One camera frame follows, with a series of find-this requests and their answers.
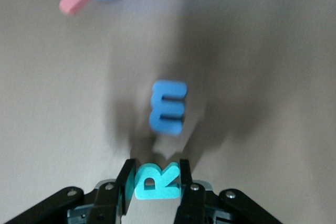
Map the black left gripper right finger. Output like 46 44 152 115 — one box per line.
174 158 283 224

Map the teal foam letter R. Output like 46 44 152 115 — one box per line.
134 162 182 201

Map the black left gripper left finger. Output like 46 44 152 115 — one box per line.
4 158 137 224

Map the blue lowercase letter m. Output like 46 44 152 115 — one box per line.
149 79 188 136

